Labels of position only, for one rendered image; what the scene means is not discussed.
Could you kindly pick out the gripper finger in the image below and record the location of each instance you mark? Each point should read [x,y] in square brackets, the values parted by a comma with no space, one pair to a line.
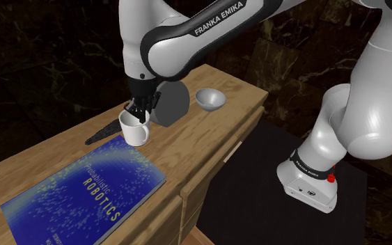
[129,108]
[143,113]

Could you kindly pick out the blue book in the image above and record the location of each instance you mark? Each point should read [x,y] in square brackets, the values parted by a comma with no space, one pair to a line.
[80,196]

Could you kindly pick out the wooden chest of drawers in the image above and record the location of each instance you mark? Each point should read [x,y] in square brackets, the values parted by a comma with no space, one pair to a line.
[182,146]

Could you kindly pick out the white mug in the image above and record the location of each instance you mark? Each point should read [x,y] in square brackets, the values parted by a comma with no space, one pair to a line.
[134,133]

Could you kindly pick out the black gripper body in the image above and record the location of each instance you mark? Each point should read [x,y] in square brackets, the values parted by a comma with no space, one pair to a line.
[142,89]

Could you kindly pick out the grey bowl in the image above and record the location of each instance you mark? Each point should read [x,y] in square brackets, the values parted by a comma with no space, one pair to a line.
[211,100]

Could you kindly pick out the grey round disc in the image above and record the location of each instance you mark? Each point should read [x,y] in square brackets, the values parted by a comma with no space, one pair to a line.
[170,104]

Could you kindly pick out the black robot stand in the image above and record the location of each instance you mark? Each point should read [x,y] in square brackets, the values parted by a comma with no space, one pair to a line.
[250,200]

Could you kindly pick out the black ridged long tool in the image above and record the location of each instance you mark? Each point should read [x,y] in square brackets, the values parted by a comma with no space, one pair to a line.
[104,132]

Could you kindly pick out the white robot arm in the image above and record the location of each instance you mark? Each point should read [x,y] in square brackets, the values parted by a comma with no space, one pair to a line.
[368,112]

